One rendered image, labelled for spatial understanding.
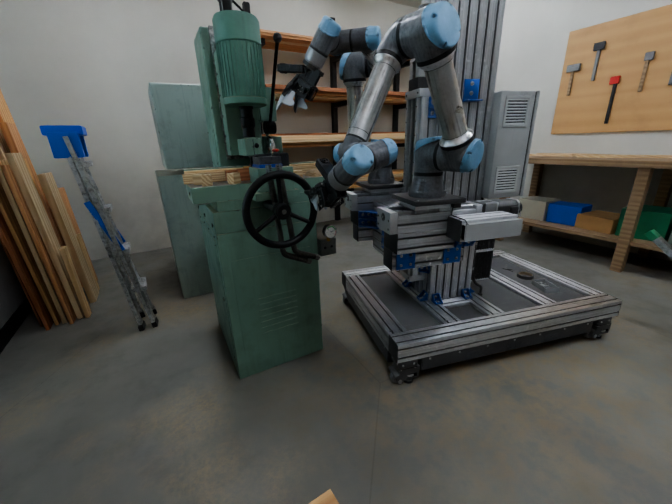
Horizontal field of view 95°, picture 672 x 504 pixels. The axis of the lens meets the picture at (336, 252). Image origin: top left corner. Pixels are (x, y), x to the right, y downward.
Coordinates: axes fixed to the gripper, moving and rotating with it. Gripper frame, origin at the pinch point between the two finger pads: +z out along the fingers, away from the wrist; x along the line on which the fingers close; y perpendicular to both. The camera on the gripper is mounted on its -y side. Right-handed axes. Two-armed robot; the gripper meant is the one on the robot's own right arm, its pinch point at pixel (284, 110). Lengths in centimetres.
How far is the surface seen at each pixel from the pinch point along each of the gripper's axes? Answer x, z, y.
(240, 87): -8.8, 1.2, -16.1
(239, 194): -20.3, 32.2, 8.4
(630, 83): 244, -136, 145
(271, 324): -15, 80, 48
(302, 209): -0.1, 30.0, 27.6
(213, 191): -27.5, 34.0, 2.2
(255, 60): -3.5, -9.3, -17.9
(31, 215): -21, 131, -103
